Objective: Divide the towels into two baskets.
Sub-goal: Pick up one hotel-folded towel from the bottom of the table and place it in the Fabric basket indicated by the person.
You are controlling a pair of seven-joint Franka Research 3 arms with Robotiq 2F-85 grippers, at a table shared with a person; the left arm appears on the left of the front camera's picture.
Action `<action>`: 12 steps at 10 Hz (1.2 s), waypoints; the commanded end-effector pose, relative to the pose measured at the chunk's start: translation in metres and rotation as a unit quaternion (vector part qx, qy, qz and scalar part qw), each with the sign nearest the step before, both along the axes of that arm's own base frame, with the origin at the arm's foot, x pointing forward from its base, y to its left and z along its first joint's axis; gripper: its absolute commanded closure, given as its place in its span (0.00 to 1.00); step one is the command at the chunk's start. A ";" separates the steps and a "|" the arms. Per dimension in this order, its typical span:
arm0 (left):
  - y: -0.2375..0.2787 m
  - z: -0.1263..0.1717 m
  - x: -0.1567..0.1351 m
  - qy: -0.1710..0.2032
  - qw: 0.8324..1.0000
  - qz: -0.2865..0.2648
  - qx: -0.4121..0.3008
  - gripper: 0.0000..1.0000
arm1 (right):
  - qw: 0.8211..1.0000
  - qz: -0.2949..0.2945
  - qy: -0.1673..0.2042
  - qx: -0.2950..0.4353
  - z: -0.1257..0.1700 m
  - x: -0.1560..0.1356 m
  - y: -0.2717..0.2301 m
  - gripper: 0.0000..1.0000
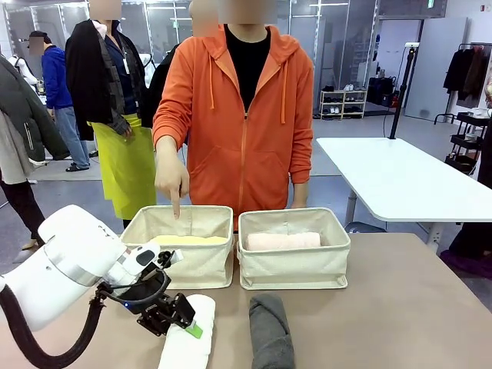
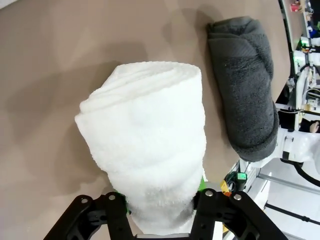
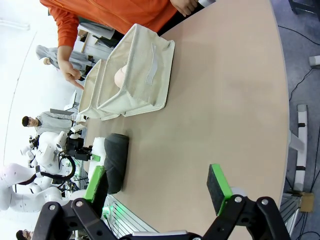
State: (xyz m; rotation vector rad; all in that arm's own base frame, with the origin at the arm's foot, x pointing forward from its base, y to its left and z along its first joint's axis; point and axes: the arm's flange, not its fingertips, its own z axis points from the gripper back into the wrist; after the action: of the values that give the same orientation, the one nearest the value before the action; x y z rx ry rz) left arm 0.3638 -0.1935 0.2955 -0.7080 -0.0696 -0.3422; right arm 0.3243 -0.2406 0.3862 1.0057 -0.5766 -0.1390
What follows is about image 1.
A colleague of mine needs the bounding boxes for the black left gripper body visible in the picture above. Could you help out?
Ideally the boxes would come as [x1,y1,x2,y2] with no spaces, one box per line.
[121,270,181,321]

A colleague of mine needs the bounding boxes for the white towel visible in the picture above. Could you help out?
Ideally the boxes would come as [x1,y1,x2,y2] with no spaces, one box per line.
[157,294,217,369]

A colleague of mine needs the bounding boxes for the cream yellow fluffy towel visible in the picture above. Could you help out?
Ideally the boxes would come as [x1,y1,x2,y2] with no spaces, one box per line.
[148,234,230,247]

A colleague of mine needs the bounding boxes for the left forearm in orange sleeve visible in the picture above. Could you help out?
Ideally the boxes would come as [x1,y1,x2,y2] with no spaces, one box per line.
[288,126,313,185]

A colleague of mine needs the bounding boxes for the right forearm in orange sleeve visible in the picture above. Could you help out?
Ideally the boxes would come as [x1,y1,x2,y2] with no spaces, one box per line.
[152,99,191,151]

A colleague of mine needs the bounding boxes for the person's right hand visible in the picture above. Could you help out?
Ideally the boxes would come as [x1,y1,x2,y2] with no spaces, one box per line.
[155,136,191,221]

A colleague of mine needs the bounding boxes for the person's left hand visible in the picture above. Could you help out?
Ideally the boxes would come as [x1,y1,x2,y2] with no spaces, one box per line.
[291,181,310,211]

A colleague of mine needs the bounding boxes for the beige fabric basket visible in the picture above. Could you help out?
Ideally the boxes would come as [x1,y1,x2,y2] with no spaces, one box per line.
[236,207,351,291]
[121,204,235,290]

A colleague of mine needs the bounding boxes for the dark grey rolled towel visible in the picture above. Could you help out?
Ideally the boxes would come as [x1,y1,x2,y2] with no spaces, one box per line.
[248,293,296,369]

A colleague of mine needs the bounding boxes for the pink rolled towel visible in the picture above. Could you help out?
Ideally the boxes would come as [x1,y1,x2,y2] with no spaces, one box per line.
[245,231,322,251]

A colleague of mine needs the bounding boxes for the person with yellow-green apron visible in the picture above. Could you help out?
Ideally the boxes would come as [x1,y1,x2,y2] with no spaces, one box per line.
[65,0,158,230]

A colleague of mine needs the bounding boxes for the person in orange hoodie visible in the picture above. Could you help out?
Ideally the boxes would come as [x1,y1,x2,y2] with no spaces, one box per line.
[152,23,315,231]

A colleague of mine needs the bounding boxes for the grey round table foot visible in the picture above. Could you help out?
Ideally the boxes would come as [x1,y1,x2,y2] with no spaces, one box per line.
[344,221,387,234]

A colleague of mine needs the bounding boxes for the person in dark green jacket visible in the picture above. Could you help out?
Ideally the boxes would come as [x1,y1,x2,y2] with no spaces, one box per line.
[0,55,72,251]

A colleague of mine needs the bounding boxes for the person in blue jacket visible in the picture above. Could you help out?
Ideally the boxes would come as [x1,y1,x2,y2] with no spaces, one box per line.
[28,30,91,172]

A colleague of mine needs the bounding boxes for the white table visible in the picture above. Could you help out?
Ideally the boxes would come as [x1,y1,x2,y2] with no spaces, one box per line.
[314,136,492,247]

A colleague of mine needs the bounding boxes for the wooden shoe rack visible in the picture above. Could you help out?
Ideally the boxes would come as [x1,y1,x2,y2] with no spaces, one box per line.
[319,88,368,121]

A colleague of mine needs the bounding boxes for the purple fabric bundle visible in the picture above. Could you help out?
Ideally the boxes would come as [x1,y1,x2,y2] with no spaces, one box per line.
[440,249,492,276]

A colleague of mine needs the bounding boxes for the black bags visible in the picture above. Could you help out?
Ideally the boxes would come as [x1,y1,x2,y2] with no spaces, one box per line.
[367,76,397,107]

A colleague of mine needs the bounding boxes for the black utility cart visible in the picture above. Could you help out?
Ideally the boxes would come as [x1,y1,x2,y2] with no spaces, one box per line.
[447,109,492,174]

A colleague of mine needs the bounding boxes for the clothes rack with dark coats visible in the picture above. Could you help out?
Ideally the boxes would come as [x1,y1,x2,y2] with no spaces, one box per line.
[443,42,492,108]

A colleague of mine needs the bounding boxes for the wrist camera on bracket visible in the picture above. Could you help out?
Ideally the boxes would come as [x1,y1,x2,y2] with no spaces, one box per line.
[155,248,185,270]

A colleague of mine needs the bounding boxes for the black corrugated cable hose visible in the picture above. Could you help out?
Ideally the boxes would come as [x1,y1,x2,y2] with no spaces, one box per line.
[0,271,172,369]

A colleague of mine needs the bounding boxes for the black camera pole stand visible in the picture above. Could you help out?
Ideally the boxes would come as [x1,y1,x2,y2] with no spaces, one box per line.
[388,42,420,140]

